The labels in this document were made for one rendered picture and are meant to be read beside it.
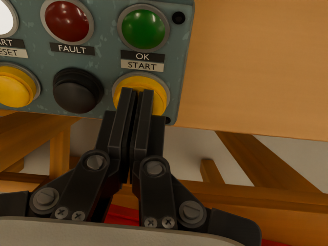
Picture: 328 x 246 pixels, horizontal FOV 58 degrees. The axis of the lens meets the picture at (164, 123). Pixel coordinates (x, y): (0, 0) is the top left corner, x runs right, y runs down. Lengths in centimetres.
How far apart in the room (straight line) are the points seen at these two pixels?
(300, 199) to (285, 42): 23
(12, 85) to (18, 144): 46
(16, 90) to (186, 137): 99
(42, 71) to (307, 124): 17
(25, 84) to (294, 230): 30
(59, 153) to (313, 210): 74
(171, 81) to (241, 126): 7
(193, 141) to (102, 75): 99
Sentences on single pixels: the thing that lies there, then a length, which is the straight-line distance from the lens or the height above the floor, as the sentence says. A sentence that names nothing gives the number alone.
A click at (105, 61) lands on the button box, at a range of 16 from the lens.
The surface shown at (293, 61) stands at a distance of 21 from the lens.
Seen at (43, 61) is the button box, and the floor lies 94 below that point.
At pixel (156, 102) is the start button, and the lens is 16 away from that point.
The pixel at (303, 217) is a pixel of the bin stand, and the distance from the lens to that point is 37.
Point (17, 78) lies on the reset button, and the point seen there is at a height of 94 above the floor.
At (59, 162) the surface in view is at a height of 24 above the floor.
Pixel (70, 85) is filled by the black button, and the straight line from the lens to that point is 16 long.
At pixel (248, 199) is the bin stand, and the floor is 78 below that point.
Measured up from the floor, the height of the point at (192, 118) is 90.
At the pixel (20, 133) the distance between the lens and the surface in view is 64.
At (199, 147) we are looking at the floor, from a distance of 115.
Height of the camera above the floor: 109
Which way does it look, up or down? 79 degrees down
